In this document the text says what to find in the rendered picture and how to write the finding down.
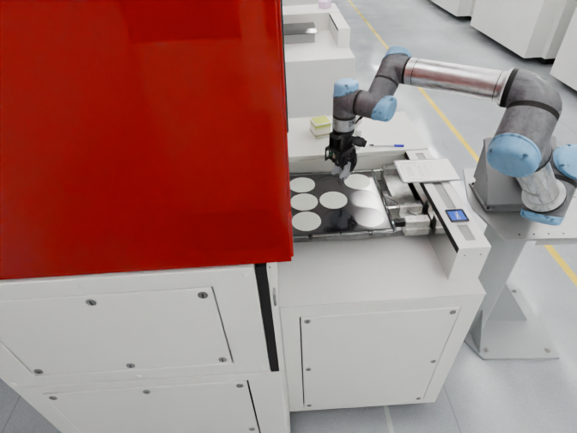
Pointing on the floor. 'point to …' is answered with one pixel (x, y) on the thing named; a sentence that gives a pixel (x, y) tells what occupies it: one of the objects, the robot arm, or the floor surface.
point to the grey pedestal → (506, 311)
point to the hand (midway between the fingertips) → (344, 176)
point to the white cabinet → (373, 350)
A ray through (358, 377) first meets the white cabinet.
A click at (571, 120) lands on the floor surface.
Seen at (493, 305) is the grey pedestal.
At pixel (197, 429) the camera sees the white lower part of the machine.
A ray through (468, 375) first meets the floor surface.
